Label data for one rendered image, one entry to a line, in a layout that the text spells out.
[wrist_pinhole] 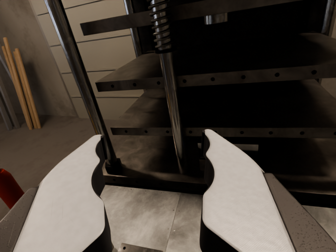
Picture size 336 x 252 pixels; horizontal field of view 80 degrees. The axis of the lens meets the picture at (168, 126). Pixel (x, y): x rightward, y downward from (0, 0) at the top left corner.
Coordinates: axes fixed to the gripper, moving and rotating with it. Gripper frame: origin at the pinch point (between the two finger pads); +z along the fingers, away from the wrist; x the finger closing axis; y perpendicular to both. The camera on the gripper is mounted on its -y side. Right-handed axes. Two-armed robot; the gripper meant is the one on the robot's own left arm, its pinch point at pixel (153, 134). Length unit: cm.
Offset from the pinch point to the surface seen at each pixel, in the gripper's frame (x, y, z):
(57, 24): -37, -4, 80
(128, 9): -15, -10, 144
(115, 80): -18, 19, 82
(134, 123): -12, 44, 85
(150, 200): -5, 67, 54
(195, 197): 15, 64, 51
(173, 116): 7, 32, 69
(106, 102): -87, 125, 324
